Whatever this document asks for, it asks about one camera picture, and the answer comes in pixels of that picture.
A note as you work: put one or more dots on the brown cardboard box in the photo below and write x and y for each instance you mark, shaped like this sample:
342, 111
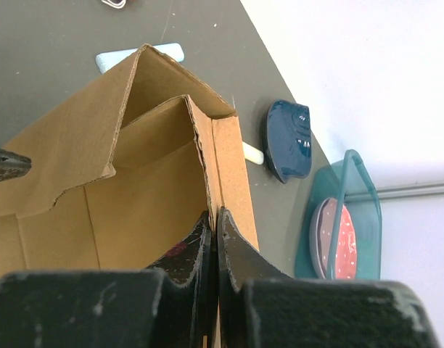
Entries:
121, 172

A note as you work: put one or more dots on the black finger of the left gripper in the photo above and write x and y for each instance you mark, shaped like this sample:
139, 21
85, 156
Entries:
13, 165

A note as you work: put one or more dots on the teal transparent plastic bin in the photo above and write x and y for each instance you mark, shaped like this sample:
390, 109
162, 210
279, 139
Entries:
349, 182

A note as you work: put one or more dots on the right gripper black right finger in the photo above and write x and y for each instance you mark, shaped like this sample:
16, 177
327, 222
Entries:
260, 306

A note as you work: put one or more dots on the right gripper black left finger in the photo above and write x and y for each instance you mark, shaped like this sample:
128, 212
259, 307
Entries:
167, 304

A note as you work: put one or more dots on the dark blue teardrop dish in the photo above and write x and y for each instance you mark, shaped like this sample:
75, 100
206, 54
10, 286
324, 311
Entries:
287, 140

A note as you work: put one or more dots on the light blue highlighter pen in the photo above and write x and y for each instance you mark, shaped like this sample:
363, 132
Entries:
107, 60

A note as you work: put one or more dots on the yellow highlighter pen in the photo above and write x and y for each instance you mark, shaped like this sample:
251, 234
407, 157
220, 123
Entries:
252, 154

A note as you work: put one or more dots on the pink polka dot plate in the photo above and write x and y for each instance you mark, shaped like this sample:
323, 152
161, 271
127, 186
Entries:
320, 240

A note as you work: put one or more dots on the rainbow plush flower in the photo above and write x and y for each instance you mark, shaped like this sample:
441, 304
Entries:
115, 4

